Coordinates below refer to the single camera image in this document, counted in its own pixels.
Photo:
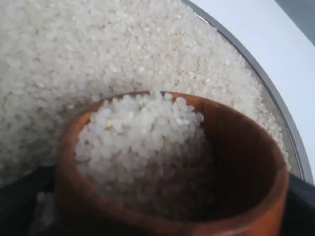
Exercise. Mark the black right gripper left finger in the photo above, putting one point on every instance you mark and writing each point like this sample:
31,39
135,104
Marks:
18,201

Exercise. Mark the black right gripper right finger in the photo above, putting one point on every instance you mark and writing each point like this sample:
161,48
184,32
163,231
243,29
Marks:
299,214

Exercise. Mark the brown wooden cup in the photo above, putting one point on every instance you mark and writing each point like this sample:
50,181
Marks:
155,163

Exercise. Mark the round steel rice tray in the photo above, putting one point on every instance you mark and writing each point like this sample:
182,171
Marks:
58,55

